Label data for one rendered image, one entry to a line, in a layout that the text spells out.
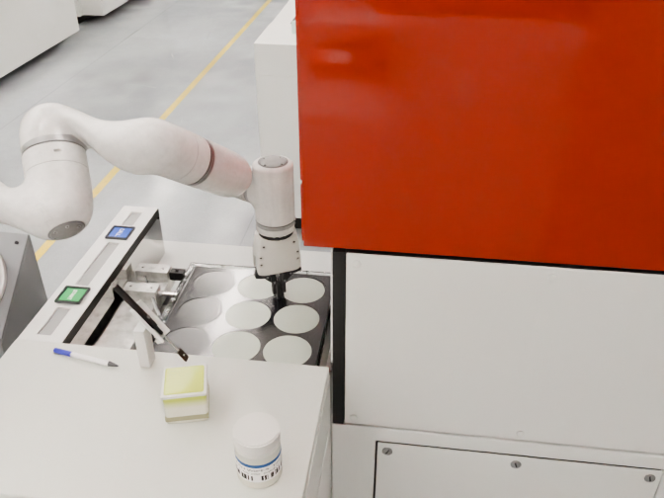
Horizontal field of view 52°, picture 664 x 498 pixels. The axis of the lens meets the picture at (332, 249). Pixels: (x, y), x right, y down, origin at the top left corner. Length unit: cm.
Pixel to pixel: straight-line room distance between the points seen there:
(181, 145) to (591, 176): 64
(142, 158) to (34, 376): 48
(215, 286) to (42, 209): 60
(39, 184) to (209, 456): 51
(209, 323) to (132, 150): 52
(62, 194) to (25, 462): 43
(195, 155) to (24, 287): 59
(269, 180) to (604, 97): 66
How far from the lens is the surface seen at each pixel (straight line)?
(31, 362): 142
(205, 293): 161
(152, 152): 113
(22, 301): 162
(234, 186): 128
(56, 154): 117
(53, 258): 361
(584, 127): 105
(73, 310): 153
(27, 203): 116
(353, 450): 144
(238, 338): 147
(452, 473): 147
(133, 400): 128
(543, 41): 100
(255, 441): 105
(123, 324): 159
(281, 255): 149
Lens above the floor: 183
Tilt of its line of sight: 32 degrees down
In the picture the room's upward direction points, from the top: straight up
